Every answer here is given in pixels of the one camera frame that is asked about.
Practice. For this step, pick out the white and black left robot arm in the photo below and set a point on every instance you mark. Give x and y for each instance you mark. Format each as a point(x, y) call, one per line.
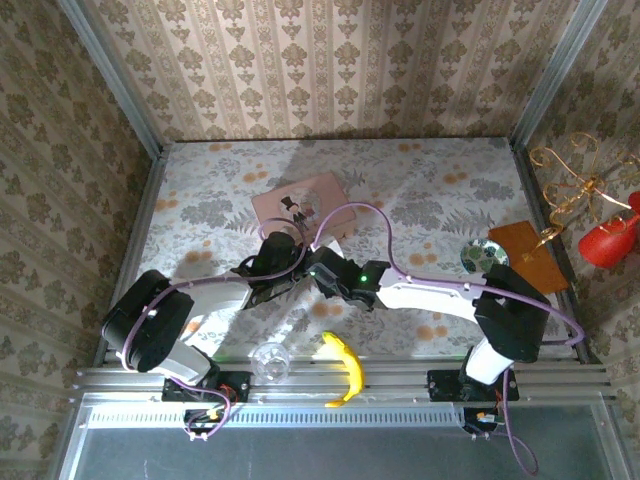
point(150, 325)

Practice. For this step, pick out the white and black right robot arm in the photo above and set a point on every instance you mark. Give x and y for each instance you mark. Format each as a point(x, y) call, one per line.
point(505, 310)

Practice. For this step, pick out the pink illustrated card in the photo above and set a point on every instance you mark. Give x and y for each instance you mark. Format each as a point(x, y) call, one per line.
point(320, 200)

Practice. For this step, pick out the yellow banana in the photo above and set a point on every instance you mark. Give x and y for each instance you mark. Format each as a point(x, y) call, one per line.
point(350, 365)

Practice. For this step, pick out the clear glass cup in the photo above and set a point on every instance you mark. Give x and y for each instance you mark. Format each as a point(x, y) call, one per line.
point(271, 364)

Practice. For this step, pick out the green patterned ceramic bowl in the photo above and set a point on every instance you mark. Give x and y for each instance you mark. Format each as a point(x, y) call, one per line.
point(482, 255)

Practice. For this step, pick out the black left connector box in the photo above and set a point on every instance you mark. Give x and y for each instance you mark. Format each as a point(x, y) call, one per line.
point(202, 419)

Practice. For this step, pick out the black connector box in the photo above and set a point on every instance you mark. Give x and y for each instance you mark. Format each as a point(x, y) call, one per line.
point(480, 419)
point(202, 419)

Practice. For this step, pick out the brown wooden board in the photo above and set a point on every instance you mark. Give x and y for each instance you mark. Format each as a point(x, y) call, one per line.
point(535, 250)

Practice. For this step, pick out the black right connector box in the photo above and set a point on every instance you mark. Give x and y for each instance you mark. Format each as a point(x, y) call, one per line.
point(480, 419)

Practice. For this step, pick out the red round ornament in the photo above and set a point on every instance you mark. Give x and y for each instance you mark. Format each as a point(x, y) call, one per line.
point(605, 245)

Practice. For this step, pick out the aluminium rail across table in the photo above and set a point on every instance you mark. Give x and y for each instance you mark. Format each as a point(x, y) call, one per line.
point(390, 377)

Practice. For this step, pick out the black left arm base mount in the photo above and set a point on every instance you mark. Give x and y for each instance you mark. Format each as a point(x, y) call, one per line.
point(235, 385)

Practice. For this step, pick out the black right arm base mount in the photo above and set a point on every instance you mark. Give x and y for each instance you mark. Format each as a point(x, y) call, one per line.
point(445, 385)

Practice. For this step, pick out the aluminium corner post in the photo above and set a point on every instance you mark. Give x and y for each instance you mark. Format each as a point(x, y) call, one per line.
point(107, 70)
point(555, 70)

